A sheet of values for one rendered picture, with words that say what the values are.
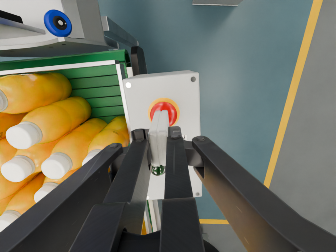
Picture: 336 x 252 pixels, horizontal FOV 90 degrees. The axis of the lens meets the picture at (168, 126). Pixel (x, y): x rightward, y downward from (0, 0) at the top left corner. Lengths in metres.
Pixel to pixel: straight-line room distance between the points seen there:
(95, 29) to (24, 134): 0.29
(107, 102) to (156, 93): 0.25
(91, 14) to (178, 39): 0.90
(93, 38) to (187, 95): 0.32
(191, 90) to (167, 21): 1.14
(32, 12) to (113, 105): 0.24
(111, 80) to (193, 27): 0.99
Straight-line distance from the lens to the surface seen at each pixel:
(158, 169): 0.26
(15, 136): 0.35
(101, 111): 0.47
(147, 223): 0.54
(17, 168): 0.38
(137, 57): 0.43
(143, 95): 0.23
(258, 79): 1.49
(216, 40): 1.37
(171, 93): 0.23
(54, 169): 0.34
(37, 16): 0.49
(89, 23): 0.49
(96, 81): 0.46
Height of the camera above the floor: 1.32
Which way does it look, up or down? 70 degrees down
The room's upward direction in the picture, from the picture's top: 179 degrees counter-clockwise
